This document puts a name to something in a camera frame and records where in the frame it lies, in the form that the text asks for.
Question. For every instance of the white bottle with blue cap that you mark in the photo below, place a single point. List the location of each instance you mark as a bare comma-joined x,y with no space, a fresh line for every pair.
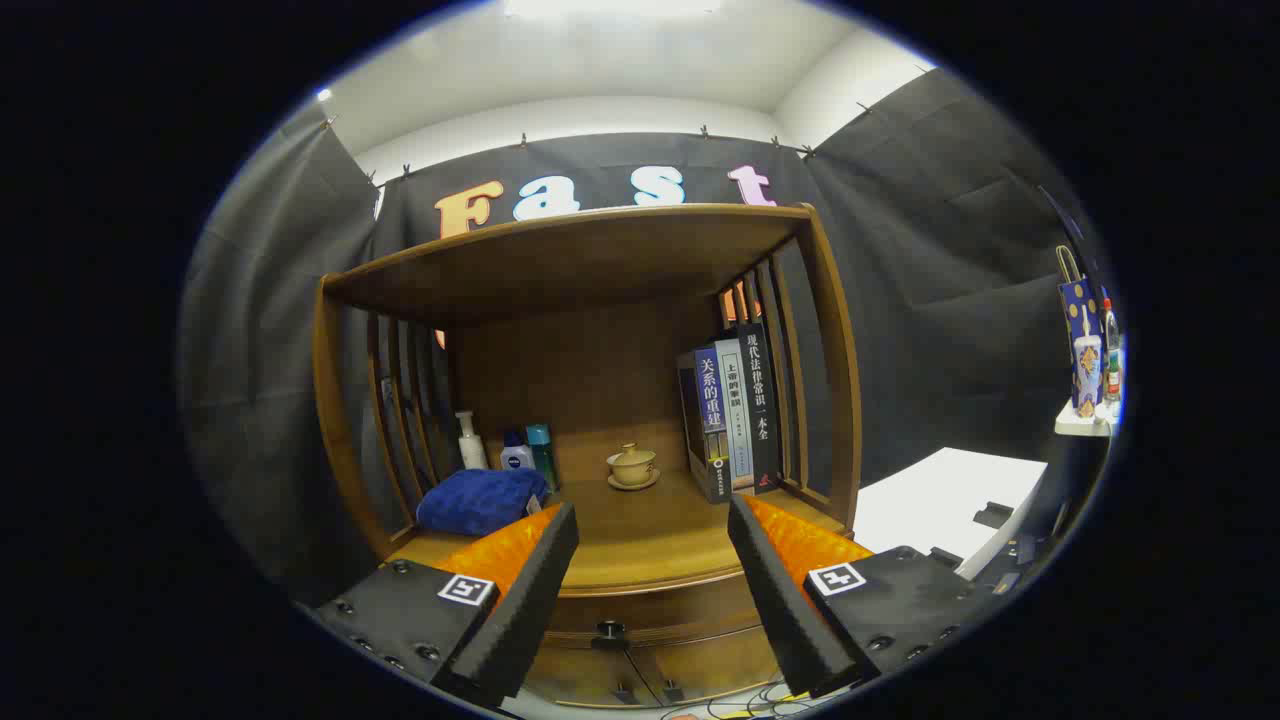
516,457

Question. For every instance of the wooden cabinet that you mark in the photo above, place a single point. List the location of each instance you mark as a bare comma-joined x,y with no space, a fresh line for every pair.
560,260

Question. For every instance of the blue folded towel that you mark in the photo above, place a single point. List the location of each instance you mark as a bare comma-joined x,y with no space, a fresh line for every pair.
475,500

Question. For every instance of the black spine book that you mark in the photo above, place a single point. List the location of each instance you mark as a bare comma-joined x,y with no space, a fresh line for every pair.
760,400

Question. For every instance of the black backdrop cloth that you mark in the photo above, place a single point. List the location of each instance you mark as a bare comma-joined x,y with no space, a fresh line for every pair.
950,250

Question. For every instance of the wooden drawer with black knob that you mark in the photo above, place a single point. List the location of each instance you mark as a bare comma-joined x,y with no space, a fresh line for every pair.
680,608

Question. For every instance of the white drawer unit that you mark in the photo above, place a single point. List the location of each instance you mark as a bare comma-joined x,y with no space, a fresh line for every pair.
930,500

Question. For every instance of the clear bottle with red label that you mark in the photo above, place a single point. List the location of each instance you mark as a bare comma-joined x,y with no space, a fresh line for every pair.
1111,350

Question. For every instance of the wooden countertop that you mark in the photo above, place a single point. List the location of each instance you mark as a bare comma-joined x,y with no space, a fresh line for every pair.
640,530

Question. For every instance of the small white shelf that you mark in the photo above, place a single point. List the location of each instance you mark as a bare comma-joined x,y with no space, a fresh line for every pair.
1080,422

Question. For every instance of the white spine book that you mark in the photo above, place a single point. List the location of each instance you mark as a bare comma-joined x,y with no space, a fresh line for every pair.
735,410

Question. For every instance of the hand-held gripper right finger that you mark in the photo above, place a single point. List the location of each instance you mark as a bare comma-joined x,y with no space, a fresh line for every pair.
780,590

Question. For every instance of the beige saucer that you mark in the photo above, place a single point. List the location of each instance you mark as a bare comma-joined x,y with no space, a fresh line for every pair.
634,485

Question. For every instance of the teal bottle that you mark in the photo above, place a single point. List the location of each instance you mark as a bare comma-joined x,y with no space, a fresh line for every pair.
541,455

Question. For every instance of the blue patterned gift bag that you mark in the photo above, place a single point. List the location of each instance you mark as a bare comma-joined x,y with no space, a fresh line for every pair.
1082,330

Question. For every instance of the white pump bottle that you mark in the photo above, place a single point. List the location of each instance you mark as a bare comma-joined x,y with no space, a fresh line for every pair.
470,450

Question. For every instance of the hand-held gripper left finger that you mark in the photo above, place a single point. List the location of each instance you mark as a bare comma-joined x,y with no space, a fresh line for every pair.
520,600

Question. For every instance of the beige lidded teacup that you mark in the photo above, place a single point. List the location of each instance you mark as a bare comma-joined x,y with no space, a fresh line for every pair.
632,463

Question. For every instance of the blue spine book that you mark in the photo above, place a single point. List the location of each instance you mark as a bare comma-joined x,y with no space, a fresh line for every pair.
709,410

